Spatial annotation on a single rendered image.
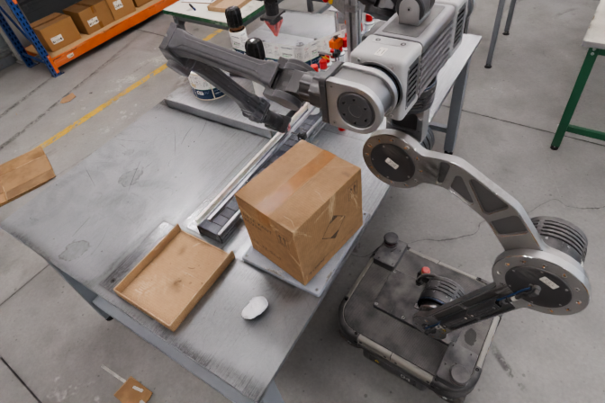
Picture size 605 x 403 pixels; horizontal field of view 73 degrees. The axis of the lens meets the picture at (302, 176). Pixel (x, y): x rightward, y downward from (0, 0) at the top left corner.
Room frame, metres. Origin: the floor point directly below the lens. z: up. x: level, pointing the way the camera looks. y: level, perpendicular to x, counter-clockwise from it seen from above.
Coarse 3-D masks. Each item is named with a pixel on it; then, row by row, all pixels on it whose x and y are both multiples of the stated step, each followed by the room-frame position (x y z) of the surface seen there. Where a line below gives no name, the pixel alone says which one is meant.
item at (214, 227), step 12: (312, 120) 1.46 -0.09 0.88; (288, 144) 1.32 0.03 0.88; (264, 156) 1.27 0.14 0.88; (276, 156) 1.26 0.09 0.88; (252, 168) 1.21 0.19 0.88; (264, 168) 1.20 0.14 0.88; (228, 204) 1.04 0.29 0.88; (228, 216) 0.98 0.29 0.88; (204, 228) 0.94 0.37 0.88; (216, 228) 0.93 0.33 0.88
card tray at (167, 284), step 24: (168, 240) 0.95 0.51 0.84; (192, 240) 0.94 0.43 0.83; (144, 264) 0.86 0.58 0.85; (168, 264) 0.85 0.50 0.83; (192, 264) 0.83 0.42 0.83; (216, 264) 0.82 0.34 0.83; (120, 288) 0.78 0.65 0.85; (144, 288) 0.77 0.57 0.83; (168, 288) 0.76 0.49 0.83; (192, 288) 0.74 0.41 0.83; (144, 312) 0.68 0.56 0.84; (168, 312) 0.67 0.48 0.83
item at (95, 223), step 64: (448, 64) 1.79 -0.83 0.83; (128, 128) 1.72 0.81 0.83; (192, 128) 1.62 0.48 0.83; (384, 128) 1.38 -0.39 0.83; (64, 192) 1.32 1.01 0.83; (128, 192) 1.25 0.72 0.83; (192, 192) 1.19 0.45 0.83; (384, 192) 1.01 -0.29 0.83; (64, 256) 0.97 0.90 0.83; (128, 256) 0.92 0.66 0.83; (192, 320) 0.63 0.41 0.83; (256, 320) 0.60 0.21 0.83; (256, 384) 0.42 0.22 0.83
